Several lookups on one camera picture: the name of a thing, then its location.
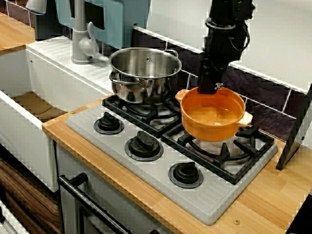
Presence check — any teal toy box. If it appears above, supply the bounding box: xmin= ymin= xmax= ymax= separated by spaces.
xmin=55 ymin=0 xmax=152 ymax=49

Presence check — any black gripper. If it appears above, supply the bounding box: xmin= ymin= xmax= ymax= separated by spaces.
xmin=198 ymin=24 xmax=251 ymax=95

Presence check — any black burner grate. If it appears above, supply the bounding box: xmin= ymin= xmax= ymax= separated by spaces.
xmin=160 ymin=117 xmax=275 ymax=185
xmin=101 ymin=91 xmax=193 ymax=138

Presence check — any white oven door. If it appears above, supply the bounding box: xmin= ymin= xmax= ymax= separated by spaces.
xmin=55 ymin=143 xmax=171 ymax=234

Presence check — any black slanted board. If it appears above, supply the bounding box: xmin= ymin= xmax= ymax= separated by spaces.
xmin=275 ymin=82 xmax=312 ymax=171

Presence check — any black stove knob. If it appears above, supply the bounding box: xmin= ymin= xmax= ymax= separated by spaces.
xmin=94 ymin=112 xmax=125 ymax=136
xmin=168 ymin=161 xmax=204 ymax=189
xmin=124 ymin=131 xmax=164 ymax=162

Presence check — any grey toy faucet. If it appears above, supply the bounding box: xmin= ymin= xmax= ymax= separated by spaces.
xmin=71 ymin=0 xmax=109 ymax=65

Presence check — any orange plastic toy pot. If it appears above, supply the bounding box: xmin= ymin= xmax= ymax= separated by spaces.
xmin=175 ymin=86 xmax=254 ymax=142

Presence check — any dark tiled backsplash panel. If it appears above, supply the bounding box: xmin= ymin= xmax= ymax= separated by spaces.
xmin=0 ymin=0 xmax=310 ymax=144

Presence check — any white toy sink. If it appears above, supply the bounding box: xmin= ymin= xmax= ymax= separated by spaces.
xmin=0 ymin=35 xmax=115 ymax=193

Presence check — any stainless steel pot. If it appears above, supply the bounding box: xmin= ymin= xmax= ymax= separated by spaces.
xmin=108 ymin=47 xmax=183 ymax=105

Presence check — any grey stove top panel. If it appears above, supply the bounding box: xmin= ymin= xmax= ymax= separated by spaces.
xmin=65 ymin=95 xmax=279 ymax=226

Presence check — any black oven door handle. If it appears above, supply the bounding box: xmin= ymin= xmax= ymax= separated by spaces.
xmin=58 ymin=172 xmax=132 ymax=234

